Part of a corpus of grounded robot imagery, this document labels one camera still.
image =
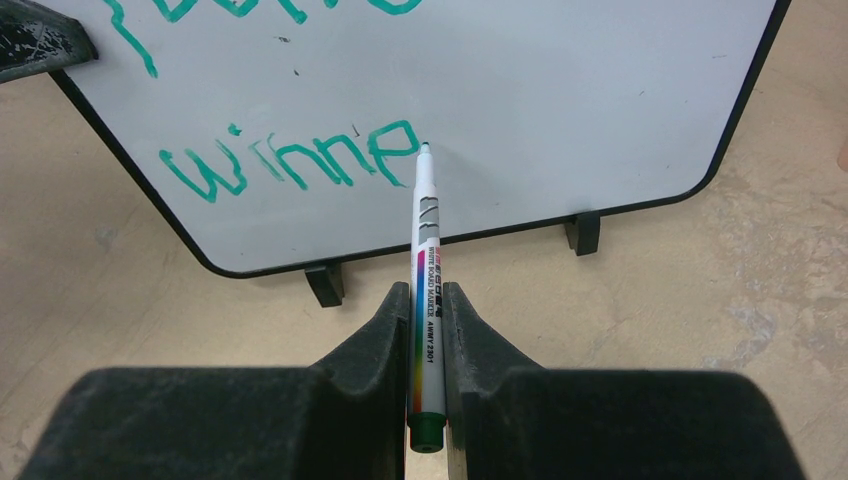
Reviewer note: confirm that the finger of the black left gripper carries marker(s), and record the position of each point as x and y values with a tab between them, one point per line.
36	39

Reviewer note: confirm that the green whiteboard marker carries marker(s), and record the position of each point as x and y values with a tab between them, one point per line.
426	398

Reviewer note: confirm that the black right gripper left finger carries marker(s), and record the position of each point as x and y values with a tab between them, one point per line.
339	418

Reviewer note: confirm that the white whiteboard black frame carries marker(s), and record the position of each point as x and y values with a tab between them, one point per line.
278	135

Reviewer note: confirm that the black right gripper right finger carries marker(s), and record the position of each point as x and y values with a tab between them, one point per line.
511	418

